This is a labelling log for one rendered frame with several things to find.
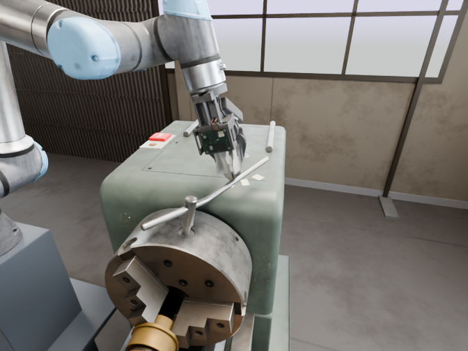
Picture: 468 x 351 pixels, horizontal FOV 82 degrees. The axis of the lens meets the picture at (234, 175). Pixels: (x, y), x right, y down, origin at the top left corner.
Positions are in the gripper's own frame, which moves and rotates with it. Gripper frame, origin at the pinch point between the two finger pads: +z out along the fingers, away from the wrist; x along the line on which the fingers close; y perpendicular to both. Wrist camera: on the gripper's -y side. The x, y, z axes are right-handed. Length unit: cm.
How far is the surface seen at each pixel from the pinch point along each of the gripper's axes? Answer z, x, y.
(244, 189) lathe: 5.2, 0.9, -2.3
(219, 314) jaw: 19.2, -3.8, 20.8
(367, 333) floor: 143, 38, -57
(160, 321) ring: 16.4, -13.9, 24.4
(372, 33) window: -10, 85, -226
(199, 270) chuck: 10.6, -6.2, 17.8
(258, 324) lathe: 48.2, -3.5, 2.8
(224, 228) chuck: 9.1, -3.1, 7.1
